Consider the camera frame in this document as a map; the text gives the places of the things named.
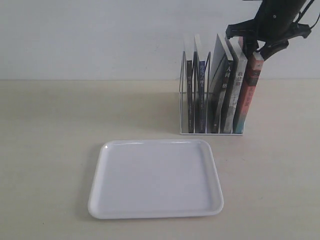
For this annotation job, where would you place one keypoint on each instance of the white wire book rack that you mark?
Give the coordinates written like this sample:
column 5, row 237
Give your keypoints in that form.
column 183, row 112

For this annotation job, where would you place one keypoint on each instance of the black and white book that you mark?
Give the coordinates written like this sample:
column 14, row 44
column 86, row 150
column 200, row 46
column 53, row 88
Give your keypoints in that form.
column 221, row 66

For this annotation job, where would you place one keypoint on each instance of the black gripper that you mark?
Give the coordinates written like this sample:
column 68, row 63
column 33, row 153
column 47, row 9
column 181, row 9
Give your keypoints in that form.
column 275, row 22

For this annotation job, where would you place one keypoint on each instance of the dark blue spine book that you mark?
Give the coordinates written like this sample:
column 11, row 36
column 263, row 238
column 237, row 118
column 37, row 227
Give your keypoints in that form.
column 200, row 63

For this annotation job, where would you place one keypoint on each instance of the white plastic tray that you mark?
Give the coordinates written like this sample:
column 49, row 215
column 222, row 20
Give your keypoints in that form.
column 155, row 178

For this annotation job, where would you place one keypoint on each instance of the black spine thin book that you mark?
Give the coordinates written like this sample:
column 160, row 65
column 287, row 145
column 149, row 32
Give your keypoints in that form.
column 188, row 59

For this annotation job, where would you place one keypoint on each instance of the red spine book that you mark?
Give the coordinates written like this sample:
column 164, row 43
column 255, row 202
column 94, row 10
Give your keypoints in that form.
column 251, row 76

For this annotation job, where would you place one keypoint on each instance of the grey white spine book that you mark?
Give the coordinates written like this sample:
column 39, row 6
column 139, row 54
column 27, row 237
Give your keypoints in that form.
column 234, row 85

